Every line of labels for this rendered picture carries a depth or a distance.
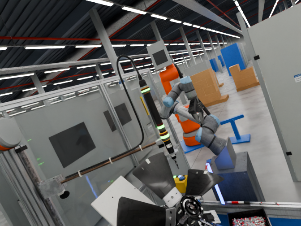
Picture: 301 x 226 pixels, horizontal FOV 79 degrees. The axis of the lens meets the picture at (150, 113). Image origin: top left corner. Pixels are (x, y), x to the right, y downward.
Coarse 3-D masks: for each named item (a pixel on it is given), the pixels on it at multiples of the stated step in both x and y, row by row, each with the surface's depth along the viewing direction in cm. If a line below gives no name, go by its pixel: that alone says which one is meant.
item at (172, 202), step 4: (172, 188) 96; (176, 188) 96; (168, 192) 96; (172, 192) 95; (176, 192) 95; (164, 196) 96; (168, 196) 95; (176, 196) 94; (180, 196) 93; (164, 200) 95; (172, 200) 94; (176, 200) 93; (168, 204) 93; (172, 204) 93
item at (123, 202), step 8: (120, 200) 77; (128, 200) 78; (136, 200) 79; (120, 208) 76; (128, 208) 77; (136, 208) 78; (144, 208) 79; (152, 208) 81; (160, 208) 83; (120, 216) 74; (128, 216) 76; (136, 216) 77; (144, 216) 78; (152, 216) 80; (160, 216) 82; (120, 224) 73; (128, 224) 75; (136, 224) 76; (144, 224) 78; (152, 224) 79; (160, 224) 82
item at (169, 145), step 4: (140, 76) 88; (140, 80) 88; (144, 80) 88; (140, 84) 88; (144, 84) 88; (168, 140) 92; (168, 144) 92; (168, 148) 92; (172, 148) 93; (168, 152) 94; (172, 152) 93
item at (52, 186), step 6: (60, 174) 96; (48, 180) 94; (54, 180) 90; (60, 180) 94; (42, 186) 90; (48, 186) 90; (54, 186) 90; (60, 186) 92; (42, 192) 90; (48, 192) 90; (54, 192) 90
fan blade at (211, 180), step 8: (192, 176) 115; (200, 176) 113; (208, 176) 112; (216, 176) 112; (192, 184) 108; (200, 184) 106; (208, 184) 105; (216, 184) 104; (192, 192) 102; (200, 192) 99
